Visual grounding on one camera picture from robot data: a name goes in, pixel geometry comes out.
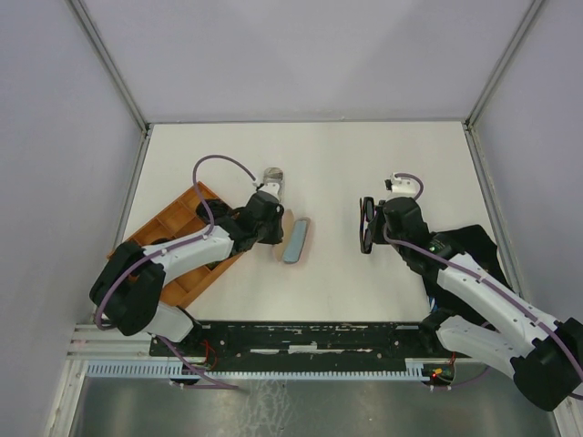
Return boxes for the pink glasses case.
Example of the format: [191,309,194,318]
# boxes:
[271,209,312,265]

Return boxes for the black frame eyeglasses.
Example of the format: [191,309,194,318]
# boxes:
[359,196,375,255]

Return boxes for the light blue cleaning cloth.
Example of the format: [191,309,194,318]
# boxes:
[281,218,310,264]

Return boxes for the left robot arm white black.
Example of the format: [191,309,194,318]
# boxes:
[89,188,284,355]

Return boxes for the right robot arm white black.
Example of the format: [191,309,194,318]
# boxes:
[359,197,582,412]

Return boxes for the rolled black tie upper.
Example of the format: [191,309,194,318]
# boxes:
[195,198,232,225]

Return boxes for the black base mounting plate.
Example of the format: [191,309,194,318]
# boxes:
[175,320,454,373]

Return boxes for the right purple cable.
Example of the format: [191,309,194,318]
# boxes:
[382,171,583,392]

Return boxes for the purple cable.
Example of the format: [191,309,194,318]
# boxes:
[382,171,583,392]
[93,155,259,392]

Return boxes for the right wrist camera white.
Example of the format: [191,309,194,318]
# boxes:
[384,172,424,199]

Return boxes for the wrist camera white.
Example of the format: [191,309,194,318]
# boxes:
[384,172,424,199]
[254,181,282,200]

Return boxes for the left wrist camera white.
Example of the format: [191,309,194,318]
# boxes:
[254,181,282,200]

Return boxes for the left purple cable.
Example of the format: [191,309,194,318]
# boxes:
[93,155,259,392]

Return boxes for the right aluminium frame post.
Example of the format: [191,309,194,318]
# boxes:
[464,0,547,131]

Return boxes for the aluminium frame post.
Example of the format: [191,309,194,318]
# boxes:
[464,0,547,131]
[66,0,149,132]

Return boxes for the white slotted cable duct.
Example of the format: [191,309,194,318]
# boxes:
[85,357,434,379]

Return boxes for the aluminium front rail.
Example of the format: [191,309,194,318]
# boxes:
[66,324,151,361]

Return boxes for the left aluminium frame post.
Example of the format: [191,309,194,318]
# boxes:
[66,0,149,132]

